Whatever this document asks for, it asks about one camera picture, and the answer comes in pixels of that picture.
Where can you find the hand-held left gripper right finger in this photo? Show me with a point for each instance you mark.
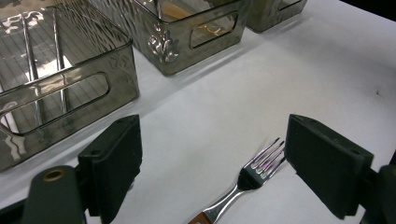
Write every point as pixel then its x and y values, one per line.
pixel 330 168

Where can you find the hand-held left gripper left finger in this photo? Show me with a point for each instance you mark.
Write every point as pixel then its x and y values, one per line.
pixel 115 161

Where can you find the silver metal fork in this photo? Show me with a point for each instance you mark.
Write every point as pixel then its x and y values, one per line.
pixel 249 179

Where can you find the smoky transparent plastic bin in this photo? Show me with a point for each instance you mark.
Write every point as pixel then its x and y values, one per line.
pixel 267 18
pixel 174 53
pixel 124 77

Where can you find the silver metal chopstick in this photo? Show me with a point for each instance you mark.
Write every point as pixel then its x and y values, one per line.
pixel 32 68
pixel 59 59

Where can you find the orange translucent baby spoon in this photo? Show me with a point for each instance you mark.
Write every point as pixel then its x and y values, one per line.
pixel 172 12

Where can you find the white table board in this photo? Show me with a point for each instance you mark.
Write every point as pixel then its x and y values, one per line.
pixel 218 109

